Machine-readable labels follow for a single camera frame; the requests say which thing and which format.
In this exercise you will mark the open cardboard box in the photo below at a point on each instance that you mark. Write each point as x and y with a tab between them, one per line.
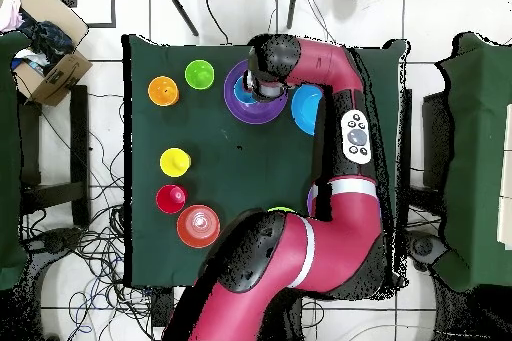
60	77

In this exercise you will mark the orange-red plastic bowl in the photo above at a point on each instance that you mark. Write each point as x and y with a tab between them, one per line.
198	226

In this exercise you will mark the shallow purple plastic bowl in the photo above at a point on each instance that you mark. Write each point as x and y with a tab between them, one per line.
256	115

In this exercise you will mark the black box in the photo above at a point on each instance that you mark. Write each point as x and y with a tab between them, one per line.
436	137

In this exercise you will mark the red plastic cup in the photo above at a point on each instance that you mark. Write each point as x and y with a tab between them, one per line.
171	198

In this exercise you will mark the black bench frame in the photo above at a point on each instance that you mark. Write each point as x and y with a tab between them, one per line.
79	137

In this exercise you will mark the green cloth covered table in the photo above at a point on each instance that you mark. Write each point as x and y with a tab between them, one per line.
8	157
476	157

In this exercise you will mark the pink cloth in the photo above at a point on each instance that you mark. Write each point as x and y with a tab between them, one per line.
10	13

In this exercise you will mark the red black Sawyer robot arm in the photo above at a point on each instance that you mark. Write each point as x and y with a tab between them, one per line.
340	237

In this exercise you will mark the blue plastic bowl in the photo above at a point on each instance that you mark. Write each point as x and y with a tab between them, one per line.
304	111

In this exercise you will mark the yellow plastic cup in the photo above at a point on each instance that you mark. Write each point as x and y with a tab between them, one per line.
174	162

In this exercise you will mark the black power strip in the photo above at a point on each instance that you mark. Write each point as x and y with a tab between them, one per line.
160	305

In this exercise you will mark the dark green tablecloth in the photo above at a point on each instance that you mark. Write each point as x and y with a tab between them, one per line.
260	165

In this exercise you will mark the green plastic cup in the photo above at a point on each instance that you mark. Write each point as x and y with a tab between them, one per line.
199	74

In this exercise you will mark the grey pedestal foot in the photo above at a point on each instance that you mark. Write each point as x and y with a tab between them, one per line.
56	239
424	246

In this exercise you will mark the black floor frame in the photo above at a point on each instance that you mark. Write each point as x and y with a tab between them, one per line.
112	5

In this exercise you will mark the dark blue cloth bundle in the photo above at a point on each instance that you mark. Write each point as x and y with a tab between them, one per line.
52	39

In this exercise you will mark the green plastic bowl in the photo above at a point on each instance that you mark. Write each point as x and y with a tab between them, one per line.
282	210

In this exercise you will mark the orange plastic cup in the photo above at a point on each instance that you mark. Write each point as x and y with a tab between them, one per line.
163	91

